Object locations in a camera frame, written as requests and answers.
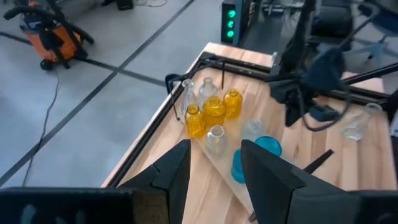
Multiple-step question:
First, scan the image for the computer tower with green lights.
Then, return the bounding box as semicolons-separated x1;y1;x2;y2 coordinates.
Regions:
221;0;249;47

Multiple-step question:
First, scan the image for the clear wide ribbed glass vase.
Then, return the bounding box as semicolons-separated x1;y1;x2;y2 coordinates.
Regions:
241;119;267;142

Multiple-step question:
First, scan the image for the grey office chair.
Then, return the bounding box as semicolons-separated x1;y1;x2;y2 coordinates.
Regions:
353;0;398;62

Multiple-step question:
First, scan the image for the black vacuum power cord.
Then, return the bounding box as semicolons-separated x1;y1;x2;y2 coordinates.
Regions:
21;70;62;187

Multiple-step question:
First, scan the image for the wooden shelf with black frame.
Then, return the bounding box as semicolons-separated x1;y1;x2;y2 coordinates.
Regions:
169;60;334;223

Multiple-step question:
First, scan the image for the clear narrow-neck glass vase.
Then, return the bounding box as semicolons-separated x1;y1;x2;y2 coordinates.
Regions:
180;78;197;118

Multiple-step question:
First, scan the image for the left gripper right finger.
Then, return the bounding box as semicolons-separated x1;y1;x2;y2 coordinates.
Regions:
242;139;305;224

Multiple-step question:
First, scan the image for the black office chair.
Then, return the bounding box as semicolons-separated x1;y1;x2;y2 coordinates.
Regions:
310;0;355;46

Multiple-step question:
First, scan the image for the clear ribbed glass bottle vase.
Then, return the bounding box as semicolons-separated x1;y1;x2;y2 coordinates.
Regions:
198;77;218;105

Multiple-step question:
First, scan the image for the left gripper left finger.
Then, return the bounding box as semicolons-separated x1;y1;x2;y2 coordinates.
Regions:
119;139;192;224

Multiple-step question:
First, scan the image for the blue emblem-embossed glass vase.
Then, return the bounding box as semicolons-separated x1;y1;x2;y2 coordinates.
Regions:
254;136;283;158

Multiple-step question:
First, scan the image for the yellow glass vase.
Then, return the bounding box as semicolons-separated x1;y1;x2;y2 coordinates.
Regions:
223;88;243;119
202;96;227;128
185;104;206;139

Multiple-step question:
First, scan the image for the black table clamp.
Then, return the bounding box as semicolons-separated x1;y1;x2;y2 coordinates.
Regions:
164;73;183;94

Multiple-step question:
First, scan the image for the blue diamond-pattern glass vase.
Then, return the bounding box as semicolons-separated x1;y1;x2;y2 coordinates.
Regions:
230;148;247;184

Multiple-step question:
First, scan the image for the orange shop vacuum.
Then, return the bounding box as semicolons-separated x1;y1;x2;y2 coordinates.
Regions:
2;0;95;72

